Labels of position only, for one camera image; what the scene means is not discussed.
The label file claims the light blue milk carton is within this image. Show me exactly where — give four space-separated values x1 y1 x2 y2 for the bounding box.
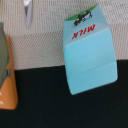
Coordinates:
63 5 118 95

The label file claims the knife with wooden handle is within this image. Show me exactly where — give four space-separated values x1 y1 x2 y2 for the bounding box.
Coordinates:
23 0 33 27

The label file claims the orange bread loaf toy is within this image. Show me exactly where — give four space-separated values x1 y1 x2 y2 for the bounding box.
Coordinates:
0 21 19 111

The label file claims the white woven placemat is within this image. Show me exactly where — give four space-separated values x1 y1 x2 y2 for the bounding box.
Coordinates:
0 0 128 70

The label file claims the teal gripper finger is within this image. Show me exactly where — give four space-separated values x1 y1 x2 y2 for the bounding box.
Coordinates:
0 31 13 88

